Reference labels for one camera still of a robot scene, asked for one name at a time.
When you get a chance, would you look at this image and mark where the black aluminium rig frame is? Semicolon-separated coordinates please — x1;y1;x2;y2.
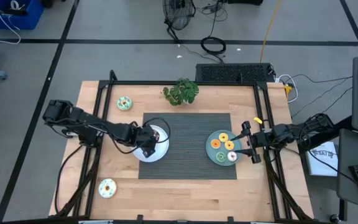
48;70;315;224

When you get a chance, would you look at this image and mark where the green potted plant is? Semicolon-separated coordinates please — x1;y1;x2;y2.
162;77;200;106

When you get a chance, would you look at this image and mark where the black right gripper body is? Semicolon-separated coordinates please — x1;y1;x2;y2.
242;121;275;165

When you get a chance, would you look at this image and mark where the white round plate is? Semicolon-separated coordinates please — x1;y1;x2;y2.
132;124;170;163

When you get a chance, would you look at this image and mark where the large white sprinkled donut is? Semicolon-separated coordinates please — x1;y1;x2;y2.
98;178;117;199

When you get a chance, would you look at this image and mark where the white printed booklet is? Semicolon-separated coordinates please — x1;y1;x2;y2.
306;141;339;177

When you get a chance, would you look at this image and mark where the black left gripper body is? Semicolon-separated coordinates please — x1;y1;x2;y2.
132;124;158;159

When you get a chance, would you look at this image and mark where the coiled black cable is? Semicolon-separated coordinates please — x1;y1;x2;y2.
200;0;228;56

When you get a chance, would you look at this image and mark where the black perforated computer case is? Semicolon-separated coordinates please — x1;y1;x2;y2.
195;63;275;83

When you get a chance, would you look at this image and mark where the black equipment case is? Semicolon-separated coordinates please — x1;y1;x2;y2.
227;0;264;6

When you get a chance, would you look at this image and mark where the grey woven placemat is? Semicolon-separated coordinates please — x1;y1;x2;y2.
137;112;238;180

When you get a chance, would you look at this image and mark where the black floor fan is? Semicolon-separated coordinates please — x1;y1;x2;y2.
162;0;197;43

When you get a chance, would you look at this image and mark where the yellow cable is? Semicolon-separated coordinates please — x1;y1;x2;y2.
259;0;283;63

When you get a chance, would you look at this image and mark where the teal round plate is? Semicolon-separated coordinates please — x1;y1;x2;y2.
205;129;244;167

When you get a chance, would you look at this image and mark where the blue plastic bin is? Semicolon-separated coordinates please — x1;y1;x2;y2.
0;0;45;31

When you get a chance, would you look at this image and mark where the large mint green donut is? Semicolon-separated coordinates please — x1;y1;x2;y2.
116;95;134;112

